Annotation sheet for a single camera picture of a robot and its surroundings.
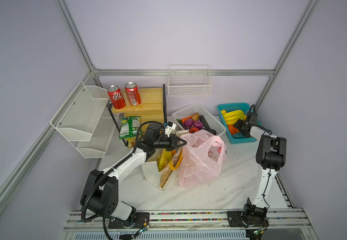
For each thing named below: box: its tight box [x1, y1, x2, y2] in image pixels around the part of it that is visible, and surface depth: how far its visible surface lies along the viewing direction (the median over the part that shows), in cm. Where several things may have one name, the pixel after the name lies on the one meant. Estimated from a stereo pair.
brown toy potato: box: [191, 112, 200, 122], surface depth 116 cm
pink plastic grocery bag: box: [178, 129, 227, 189], surface depth 70 cm
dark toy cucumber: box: [199, 115, 217, 135], surface depth 113 cm
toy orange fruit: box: [227, 124, 240, 135], surface depth 106 cm
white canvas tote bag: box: [141, 146, 184, 191], surface depth 82 cm
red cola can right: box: [125, 81, 142, 106], surface depth 73 cm
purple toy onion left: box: [184, 118, 194, 127], surface depth 113 cm
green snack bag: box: [119, 116, 142, 140], surface depth 90 cm
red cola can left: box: [107, 84, 126, 110], surface depth 72 cm
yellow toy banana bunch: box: [221, 109, 247, 125], surface depth 110 cm
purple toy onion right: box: [193, 120, 204, 129], surface depth 110 cm
